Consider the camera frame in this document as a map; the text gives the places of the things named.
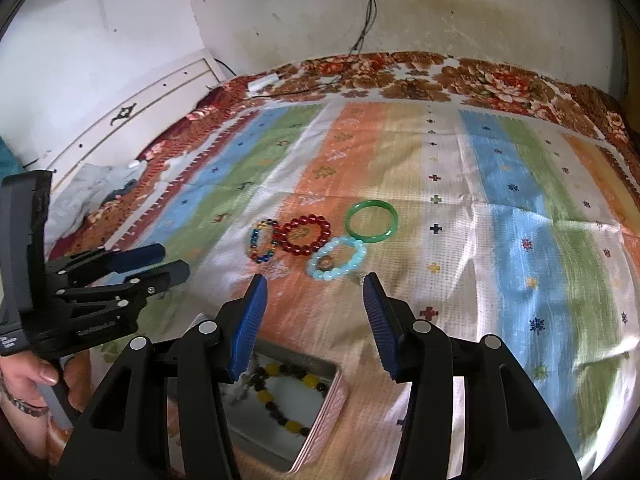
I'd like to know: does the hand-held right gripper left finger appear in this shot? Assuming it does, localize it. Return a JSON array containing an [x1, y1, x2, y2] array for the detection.
[[54, 274, 269, 480]]

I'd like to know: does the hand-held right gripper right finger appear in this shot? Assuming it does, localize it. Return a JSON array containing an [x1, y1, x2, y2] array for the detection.
[[362, 272, 583, 480]]

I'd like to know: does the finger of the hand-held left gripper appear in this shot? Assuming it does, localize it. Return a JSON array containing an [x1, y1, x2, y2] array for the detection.
[[56, 260, 191, 311], [47, 244, 167, 281]]

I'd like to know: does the multicolour bead bracelet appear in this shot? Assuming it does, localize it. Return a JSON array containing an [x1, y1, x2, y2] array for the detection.
[[248, 218, 282, 264]]

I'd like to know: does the light blue bead bracelet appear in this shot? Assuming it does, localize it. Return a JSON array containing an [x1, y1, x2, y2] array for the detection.
[[306, 235, 368, 283]]

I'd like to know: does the red bead bracelet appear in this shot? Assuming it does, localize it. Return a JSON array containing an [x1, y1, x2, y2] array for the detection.
[[278, 214, 332, 254]]

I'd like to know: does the green jade bangle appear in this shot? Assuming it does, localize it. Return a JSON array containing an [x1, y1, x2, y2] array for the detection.
[[346, 200, 399, 244]]

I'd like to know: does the metal tin box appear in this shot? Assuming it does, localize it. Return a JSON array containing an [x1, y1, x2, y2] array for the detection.
[[167, 312, 347, 474]]

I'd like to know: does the person's left forearm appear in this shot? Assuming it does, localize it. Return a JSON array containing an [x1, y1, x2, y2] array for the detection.
[[0, 400, 53, 458]]

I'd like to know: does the person's left hand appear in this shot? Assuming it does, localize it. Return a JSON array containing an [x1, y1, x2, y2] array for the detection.
[[0, 350, 92, 426]]

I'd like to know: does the grey cloth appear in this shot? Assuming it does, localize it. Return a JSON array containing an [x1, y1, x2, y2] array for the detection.
[[47, 162, 146, 226]]

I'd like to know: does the teal cloth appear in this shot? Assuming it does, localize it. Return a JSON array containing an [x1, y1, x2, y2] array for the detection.
[[0, 137, 22, 181]]

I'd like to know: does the striped blanket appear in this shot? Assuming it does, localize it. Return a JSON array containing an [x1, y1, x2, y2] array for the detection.
[[105, 100, 640, 466]]

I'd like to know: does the white headboard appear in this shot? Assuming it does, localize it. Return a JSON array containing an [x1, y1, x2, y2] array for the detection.
[[20, 47, 231, 191]]

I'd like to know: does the white adapter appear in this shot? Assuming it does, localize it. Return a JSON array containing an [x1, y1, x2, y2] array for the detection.
[[247, 74, 281, 93]]

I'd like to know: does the floral bedsheet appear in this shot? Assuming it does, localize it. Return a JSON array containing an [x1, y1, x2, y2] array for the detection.
[[45, 51, 633, 461]]

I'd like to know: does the yellow and black bead necklace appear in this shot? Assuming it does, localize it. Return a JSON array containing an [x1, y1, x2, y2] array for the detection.
[[222, 360, 331, 436]]

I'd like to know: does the dark beaded wrist bracelet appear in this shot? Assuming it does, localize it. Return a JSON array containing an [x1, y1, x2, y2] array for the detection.
[[2, 389, 52, 417]]

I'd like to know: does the black charging cable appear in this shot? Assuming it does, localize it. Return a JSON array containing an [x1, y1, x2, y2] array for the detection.
[[257, 0, 379, 98], [280, 0, 377, 92]]

